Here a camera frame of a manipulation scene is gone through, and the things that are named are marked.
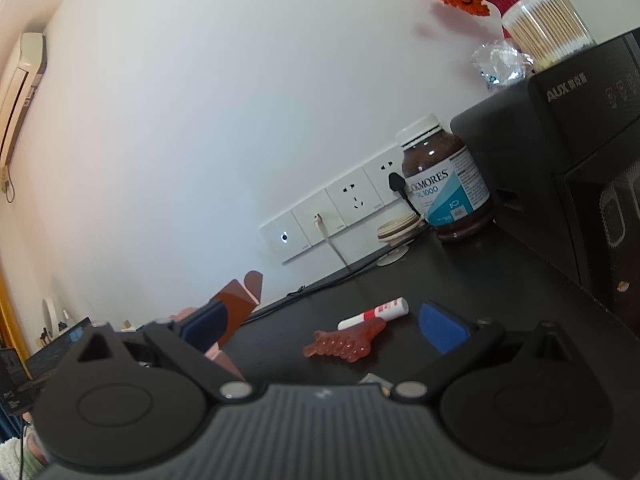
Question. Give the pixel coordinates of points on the black appliance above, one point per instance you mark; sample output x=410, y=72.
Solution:
x=550, y=160

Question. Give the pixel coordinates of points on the black laptop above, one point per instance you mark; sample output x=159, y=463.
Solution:
x=55, y=350

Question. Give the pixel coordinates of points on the grey round disc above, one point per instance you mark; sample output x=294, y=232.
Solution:
x=392, y=256

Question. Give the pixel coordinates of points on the white coax wall plate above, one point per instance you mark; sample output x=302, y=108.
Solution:
x=282, y=237

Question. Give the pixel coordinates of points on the cream round lid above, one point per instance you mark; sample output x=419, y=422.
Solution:
x=397, y=230

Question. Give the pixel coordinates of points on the pink cardboard box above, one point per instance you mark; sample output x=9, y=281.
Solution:
x=242, y=302

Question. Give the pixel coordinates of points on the white power socket plate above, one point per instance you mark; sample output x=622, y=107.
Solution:
x=355, y=197
x=382, y=167

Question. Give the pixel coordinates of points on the clear plastic wrapper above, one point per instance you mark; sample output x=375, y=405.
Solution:
x=500, y=65

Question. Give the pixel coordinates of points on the cotton swab container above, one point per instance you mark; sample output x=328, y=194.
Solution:
x=547, y=30

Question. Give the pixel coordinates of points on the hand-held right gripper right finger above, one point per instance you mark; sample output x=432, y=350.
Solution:
x=442, y=327

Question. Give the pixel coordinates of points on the red white tube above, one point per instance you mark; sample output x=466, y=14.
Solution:
x=372, y=314

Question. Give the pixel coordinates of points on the brown supplement bottle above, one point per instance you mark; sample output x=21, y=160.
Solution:
x=445, y=185

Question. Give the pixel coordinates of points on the white network wall plate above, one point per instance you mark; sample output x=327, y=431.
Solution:
x=312, y=220

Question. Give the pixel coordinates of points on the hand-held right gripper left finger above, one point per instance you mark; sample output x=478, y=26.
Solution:
x=207, y=325

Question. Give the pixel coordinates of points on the small silver packet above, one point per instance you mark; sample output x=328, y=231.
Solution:
x=375, y=384

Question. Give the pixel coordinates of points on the black power plug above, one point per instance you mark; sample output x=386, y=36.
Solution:
x=397, y=182

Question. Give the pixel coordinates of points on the red massage comb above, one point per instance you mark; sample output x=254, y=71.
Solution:
x=345, y=345

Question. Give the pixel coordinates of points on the white round mirror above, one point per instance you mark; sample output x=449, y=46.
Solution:
x=49, y=320

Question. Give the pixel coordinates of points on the white air conditioner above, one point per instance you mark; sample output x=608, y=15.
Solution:
x=22, y=95

